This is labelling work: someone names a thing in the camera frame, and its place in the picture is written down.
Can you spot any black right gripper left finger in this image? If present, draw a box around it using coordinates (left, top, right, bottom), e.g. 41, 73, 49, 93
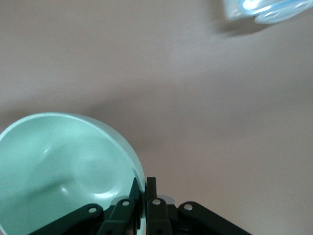
29, 177, 144, 235

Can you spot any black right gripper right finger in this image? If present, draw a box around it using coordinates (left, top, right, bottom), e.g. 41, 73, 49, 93
146, 177, 252, 235

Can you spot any green bowl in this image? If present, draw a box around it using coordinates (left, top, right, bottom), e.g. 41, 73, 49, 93
0, 112, 145, 235

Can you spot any clear plastic lidded container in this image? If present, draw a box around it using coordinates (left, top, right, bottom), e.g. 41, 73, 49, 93
221, 0, 313, 25

